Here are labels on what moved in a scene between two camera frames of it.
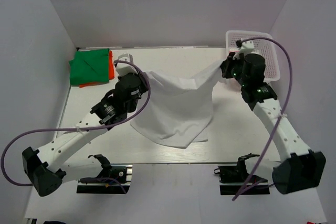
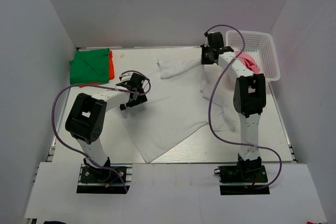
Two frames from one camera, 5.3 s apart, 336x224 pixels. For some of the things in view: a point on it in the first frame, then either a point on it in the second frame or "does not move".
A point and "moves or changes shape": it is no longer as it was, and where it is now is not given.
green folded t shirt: x=90 y=66 does not move
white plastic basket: x=264 y=45 does not move
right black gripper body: x=227 y=66 -> x=206 y=55
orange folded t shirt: x=111 y=73 does not move
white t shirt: x=179 y=110 moves or changes shape
